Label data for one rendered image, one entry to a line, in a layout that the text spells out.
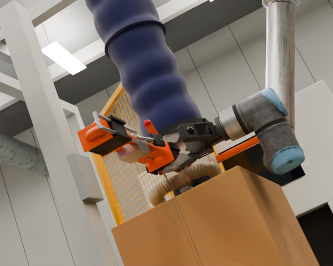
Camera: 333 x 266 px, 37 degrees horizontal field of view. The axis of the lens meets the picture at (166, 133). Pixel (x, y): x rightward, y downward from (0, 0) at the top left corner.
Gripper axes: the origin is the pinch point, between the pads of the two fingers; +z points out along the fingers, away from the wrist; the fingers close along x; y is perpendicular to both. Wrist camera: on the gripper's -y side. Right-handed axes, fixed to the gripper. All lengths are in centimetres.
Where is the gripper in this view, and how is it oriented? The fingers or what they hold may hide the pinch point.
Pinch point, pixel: (159, 158)
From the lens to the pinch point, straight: 141.5
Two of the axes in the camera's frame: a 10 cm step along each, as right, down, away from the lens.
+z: -8.6, 4.5, 2.5
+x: -3.6, -8.7, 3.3
